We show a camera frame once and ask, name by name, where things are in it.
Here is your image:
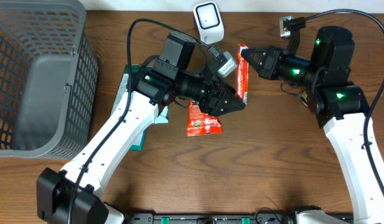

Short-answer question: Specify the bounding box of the red tube snack pack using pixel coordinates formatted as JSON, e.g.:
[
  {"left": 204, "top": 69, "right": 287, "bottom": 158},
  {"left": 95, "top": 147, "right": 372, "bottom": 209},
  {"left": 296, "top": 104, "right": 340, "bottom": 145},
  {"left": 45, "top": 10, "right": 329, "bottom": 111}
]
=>
[{"left": 236, "top": 44, "right": 249, "bottom": 104}]

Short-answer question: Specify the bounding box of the red snack bag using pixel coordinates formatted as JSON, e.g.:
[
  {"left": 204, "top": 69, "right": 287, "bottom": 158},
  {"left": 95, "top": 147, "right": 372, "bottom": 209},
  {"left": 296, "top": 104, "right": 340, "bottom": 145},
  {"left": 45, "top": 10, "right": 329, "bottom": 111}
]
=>
[{"left": 187, "top": 100, "right": 222, "bottom": 137}]

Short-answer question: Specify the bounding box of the mint green wipes pack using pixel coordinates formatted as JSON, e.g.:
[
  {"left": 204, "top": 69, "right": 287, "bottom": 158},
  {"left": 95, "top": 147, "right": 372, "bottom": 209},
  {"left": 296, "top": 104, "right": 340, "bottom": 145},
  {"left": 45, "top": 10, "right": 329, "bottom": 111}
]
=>
[{"left": 154, "top": 106, "right": 169, "bottom": 124}]

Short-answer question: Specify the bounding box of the green white package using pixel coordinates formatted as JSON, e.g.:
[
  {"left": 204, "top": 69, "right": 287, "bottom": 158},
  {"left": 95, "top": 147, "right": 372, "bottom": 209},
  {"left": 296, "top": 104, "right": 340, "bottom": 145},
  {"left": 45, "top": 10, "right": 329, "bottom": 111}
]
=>
[{"left": 109, "top": 67, "right": 158, "bottom": 151}]

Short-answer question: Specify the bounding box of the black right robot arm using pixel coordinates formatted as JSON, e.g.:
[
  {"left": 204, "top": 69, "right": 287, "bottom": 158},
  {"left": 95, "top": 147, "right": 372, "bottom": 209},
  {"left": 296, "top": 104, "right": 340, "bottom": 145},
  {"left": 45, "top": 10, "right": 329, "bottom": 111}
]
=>
[{"left": 241, "top": 26, "right": 384, "bottom": 223}]

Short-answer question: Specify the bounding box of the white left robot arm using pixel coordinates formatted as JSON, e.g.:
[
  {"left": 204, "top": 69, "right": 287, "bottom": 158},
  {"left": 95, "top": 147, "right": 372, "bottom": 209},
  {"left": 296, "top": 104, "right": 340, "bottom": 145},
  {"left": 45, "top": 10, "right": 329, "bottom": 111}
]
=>
[{"left": 37, "top": 67, "right": 245, "bottom": 223}]

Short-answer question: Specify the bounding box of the white barcode scanner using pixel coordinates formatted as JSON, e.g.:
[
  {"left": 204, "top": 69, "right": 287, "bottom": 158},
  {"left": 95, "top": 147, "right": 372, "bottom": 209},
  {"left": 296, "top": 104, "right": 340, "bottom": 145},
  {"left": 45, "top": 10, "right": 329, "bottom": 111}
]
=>
[{"left": 193, "top": 1, "right": 225, "bottom": 45}]

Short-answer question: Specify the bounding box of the grey plastic shopping basket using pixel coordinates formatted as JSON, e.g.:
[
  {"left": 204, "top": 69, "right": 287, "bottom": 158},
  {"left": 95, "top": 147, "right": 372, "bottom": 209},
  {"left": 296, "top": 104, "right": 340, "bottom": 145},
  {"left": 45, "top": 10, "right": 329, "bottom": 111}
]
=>
[{"left": 0, "top": 0, "right": 98, "bottom": 159}]

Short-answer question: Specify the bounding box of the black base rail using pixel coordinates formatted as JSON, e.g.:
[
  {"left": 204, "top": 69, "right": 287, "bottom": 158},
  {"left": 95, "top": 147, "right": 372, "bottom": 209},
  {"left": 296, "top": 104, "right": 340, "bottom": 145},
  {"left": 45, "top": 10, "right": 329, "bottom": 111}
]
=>
[{"left": 123, "top": 213, "right": 283, "bottom": 224}]

